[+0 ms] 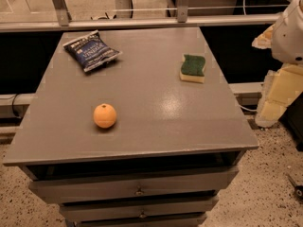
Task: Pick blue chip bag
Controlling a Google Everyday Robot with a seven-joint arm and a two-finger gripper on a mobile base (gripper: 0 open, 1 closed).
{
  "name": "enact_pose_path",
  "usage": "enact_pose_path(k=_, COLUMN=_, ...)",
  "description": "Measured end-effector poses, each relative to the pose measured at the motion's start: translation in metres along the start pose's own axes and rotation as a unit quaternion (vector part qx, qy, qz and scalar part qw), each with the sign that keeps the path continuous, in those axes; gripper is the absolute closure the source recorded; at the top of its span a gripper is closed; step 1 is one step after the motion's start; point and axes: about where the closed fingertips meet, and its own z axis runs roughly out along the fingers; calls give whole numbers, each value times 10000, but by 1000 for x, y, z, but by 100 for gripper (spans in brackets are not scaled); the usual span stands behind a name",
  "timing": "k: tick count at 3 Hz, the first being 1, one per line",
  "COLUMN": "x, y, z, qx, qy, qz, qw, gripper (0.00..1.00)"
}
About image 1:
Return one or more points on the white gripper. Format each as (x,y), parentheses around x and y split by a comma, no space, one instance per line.
(289,40)

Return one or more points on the blue chip bag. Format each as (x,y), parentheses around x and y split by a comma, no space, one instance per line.
(90,51)

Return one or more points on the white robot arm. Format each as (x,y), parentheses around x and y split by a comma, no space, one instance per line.
(287,37)

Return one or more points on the green and yellow sponge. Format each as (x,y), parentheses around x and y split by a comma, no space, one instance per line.
(193,68)

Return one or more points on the grey metal railing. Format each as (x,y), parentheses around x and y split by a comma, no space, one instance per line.
(66,15)

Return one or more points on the grey drawer cabinet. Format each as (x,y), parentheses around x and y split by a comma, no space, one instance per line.
(163,123)

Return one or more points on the dark caster wheel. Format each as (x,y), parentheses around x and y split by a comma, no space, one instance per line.
(298,189)

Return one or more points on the orange fruit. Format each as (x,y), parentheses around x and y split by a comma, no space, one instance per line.
(104,116)

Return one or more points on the bottom grey drawer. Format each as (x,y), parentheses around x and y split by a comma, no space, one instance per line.
(182,220)

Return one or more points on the grey drawer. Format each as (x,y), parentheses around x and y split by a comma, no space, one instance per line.
(182,220)
(134,185)
(139,209)

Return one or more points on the middle grey drawer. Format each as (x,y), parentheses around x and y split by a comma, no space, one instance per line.
(139,209)

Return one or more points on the top grey drawer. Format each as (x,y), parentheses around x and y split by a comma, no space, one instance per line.
(134,185)

